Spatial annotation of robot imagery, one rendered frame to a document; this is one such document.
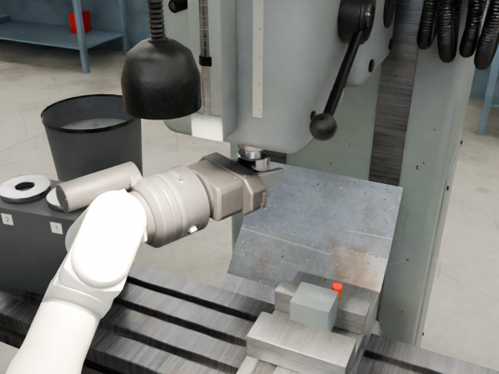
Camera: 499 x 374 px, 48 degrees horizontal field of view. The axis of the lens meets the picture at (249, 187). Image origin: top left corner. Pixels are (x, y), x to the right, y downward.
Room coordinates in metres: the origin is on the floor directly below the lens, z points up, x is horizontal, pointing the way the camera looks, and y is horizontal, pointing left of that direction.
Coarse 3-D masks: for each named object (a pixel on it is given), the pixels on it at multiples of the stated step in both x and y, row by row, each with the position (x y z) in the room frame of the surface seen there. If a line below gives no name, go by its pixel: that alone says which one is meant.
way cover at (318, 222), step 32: (288, 192) 1.04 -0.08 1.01; (320, 192) 1.02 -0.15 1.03; (352, 192) 1.00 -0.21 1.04; (384, 192) 0.97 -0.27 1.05; (256, 224) 1.03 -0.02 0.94; (288, 224) 1.01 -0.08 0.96; (320, 224) 0.98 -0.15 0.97; (352, 224) 0.96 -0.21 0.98; (384, 224) 0.94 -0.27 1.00; (256, 256) 0.98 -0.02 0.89; (288, 256) 0.96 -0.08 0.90; (320, 256) 0.94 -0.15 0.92; (352, 256) 0.93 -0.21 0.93; (384, 256) 0.91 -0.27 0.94; (224, 288) 0.93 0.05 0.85; (256, 288) 0.92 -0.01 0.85
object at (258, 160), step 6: (240, 150) 0.71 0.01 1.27; (264, 150) 0.71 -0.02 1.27; (240, 156) 0.69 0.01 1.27; (246, 156) 0.69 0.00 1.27; (252, 156) 0.69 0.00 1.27; (258, 156) 0.69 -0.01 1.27; (264, 156) 0.69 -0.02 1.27; (240, 162) 0.69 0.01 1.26; (246, 162) 0.68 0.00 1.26; (252, 162) 0.68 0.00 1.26; (258, 162) 0.68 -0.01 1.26; (264, 162) 0.68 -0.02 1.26
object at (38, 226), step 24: (0, 192) 0.88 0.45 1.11; (24, 192) 0.88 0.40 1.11; (48, 192) 0.89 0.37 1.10; (0, 216) 0.85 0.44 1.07; (24, 216) 0.83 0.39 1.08; (48, 216) 0.82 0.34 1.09; (72, 216) 0.82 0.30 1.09; (0, 240) 0.85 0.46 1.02; (24, 240) 0.84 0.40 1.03; (48, 240) 0.82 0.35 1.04; (0, 264) 0.86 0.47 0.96; (24, 264) 0.84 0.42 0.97; (48, 264) 0.82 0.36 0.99; (24, 288) 0.84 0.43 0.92
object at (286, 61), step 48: (240, 0) 0.61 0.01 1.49; (288, 0) 0.59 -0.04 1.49; (336, 0) 0.67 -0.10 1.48; (240, 48) 0.61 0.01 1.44; (288, 48) 0.59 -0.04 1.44; (336, 48) 0.68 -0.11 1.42; (240, 96) 0.61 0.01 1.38; (288, 96) 0.59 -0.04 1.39; (240, 144) 0.62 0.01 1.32; (288, 144) 0.59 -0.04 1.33
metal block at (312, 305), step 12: (300, 288) 0.68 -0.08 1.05; (312, 288) 0.68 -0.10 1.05; (324, 288) 0.68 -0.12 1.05; (300, 300) 0.65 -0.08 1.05; (312, 300) 0.65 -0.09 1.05; (324, 300) 0.65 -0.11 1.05; (336, 300) 0.66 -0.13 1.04; (300, 312) 0.64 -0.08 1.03; (312, 312) 0.63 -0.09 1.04; (324, 312) 0.63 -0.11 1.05; (312, 324) 0.63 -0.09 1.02; (324, 324) 0.62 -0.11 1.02
